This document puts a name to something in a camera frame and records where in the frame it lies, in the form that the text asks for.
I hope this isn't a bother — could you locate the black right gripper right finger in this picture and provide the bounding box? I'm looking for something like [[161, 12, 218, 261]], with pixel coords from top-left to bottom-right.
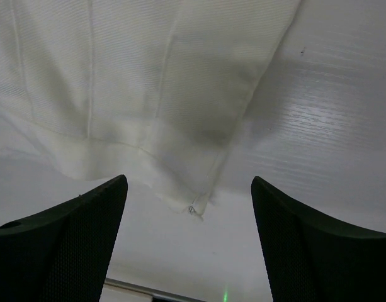
[[251, 176, 386, 301]]

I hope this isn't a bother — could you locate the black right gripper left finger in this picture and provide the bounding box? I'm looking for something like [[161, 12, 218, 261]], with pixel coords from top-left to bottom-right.
[[0, 175, 128, 301]]

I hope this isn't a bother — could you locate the white pleated skirt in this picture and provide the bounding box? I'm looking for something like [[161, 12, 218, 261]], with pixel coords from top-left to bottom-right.
[[0, 1, 300, 216]]

